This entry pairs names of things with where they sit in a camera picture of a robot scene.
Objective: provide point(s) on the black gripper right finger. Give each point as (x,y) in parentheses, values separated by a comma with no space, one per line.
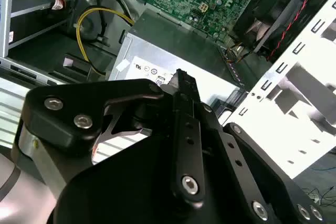
(235,154)

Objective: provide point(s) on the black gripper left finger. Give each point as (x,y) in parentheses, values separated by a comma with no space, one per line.
(65,108)

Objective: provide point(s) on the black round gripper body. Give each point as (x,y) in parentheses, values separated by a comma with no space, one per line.
(126,182)

